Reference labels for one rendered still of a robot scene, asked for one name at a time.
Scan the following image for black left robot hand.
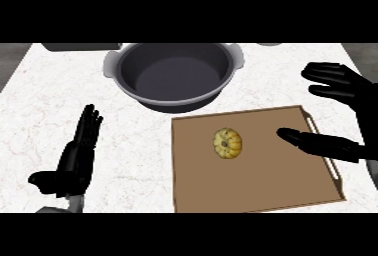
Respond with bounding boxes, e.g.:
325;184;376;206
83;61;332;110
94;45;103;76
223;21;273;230
27;103;105;199

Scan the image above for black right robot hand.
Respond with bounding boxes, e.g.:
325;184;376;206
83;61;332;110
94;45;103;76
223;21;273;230
275;61;378;192

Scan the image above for brown wooden tray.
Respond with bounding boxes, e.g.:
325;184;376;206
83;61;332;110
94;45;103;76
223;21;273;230
170;104;348;214

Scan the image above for yellow squash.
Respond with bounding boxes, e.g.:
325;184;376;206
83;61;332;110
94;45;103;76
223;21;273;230
211;127;244;160

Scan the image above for dark grey pot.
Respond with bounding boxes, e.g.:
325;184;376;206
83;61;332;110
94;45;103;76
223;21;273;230
102;42;247;114

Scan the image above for dark grey flat block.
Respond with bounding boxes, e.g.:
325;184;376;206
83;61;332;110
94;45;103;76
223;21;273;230
40;42;124;53

